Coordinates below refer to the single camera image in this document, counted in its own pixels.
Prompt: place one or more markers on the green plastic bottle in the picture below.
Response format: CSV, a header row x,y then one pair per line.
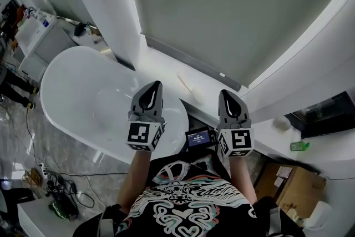
x,y
299,146

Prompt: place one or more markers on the white oval bathtub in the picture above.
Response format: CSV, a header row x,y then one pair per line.
x,y
83,91

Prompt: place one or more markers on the white table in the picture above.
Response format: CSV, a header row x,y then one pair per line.
x,y
41,219

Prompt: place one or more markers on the white cabinet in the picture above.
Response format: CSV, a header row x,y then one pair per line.
x,y
41,41

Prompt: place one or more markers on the grey roller blind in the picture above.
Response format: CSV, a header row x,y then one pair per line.
x,y
222,8

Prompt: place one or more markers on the small black object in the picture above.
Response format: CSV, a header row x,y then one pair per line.
x,y
80,29

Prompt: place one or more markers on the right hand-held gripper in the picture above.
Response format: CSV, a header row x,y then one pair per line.
x,y
240,138

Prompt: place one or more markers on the small black display screen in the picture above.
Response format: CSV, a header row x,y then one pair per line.
x,y
198,139

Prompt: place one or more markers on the green and black helmet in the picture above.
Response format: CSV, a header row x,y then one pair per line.
x,y
63,208

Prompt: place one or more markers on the black chair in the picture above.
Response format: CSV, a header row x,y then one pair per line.
x,y
14,197

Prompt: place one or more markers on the black patterned t-shirt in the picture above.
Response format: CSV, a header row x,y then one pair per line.
x,y
188,202

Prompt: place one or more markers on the white power strip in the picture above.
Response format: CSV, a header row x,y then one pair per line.
x,y
45,171

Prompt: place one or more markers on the person's right forearm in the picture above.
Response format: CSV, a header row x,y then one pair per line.
x,y
241,180

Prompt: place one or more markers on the fluffy grey ball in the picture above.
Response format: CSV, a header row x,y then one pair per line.
x,y
281,123

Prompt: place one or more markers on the person's left forearm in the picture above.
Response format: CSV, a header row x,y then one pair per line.
x,y
136,180

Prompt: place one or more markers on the black window frame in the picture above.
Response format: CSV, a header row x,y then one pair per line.
x,y
327,116

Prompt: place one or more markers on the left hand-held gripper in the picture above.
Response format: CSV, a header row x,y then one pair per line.
x,y
137,133

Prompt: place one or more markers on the large brown cardboard box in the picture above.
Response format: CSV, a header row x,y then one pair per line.
x,y
294,183

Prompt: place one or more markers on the white plastic bin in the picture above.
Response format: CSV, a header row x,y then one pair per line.
x,y
319,215

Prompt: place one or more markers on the small open cardboard box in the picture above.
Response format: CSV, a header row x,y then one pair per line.
x,y
95,31

